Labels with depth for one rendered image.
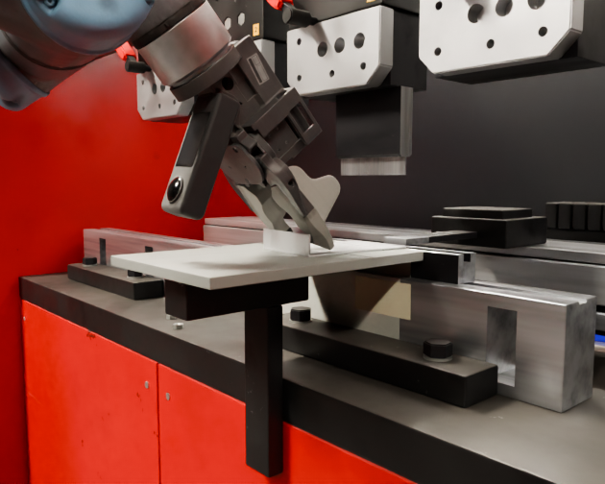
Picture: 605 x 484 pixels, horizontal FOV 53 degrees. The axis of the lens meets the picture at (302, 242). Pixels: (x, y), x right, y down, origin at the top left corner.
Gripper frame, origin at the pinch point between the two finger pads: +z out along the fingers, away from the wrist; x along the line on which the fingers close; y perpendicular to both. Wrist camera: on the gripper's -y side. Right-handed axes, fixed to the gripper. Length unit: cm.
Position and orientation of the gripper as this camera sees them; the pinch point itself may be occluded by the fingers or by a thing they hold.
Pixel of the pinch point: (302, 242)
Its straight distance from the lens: 63.4
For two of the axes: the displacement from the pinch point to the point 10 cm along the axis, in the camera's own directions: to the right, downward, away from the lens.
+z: 5.3, 7.3, 4.4
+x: -5.7, -0.8, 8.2
